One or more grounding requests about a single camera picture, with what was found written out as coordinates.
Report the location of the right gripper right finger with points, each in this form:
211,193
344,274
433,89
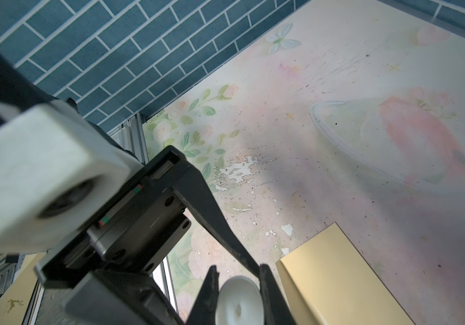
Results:
276,310

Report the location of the white glue stick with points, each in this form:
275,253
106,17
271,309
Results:
239,302

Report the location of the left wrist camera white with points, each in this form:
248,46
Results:
56,171

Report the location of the yellow envelope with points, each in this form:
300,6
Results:
327,281

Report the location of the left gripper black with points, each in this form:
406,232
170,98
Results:
107,265

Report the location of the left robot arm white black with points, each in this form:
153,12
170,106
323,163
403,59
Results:
102,218

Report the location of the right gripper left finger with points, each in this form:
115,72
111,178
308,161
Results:
205,305

